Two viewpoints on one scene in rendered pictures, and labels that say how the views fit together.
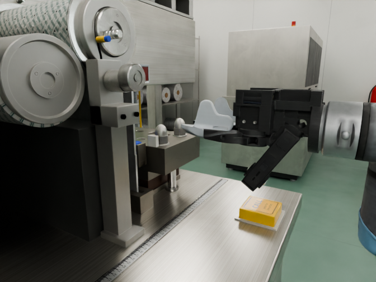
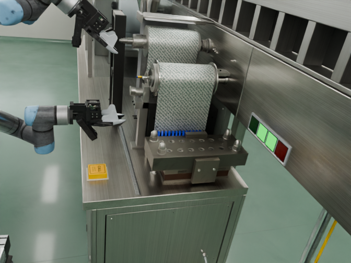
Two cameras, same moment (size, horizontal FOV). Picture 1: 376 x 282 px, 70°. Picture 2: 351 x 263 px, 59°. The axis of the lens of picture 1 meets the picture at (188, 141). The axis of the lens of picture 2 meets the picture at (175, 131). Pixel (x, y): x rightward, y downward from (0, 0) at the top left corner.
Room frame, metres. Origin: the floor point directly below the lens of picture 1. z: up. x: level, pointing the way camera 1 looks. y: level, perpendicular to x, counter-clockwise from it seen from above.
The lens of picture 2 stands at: (1.35, -0.72, 1.67)
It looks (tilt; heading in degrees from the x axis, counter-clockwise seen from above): 28 degrees down; 130
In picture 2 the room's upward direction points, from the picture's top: 8 degrees clockwise
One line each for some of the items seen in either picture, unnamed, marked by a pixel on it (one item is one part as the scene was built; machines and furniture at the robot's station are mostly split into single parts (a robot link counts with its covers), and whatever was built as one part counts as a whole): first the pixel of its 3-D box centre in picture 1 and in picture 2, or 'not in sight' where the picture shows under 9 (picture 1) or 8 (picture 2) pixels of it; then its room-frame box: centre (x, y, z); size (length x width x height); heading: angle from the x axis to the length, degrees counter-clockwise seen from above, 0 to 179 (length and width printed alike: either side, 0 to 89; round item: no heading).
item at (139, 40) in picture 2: not in sight; (139, 41); (0.25, 0.24, 1.34); 0.06 x 0.06 x 0.06; 60
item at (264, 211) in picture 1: (261, 210); (97, 171); (0.50, -0.15, 0.91); 0.07 x 0.07 x 0.02; 60
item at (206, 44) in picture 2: not in sight; (202, 45); (0.41, 0.51, 1.34); 0.07 x 0.07 x 0.07; 60
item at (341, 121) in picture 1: (338, 129); (63, 115); (0.35, -0.20, 1.11); 0.08 x 0.05 x 0.08; 150
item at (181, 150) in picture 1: (121, 142); (195, 151); (0.72, 0.18, 1.00); 0.40 x 0.16 x 0.06; 60
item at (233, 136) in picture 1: (232, 134); not in sight; (0.40, -0.07, 1.09); 0.09 x 0.05 x 0.02; 69
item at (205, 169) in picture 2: not in sight; (205, 170); (0.80, 0.15, 0.97); 0.10 x 0.03 x 0.11; 60
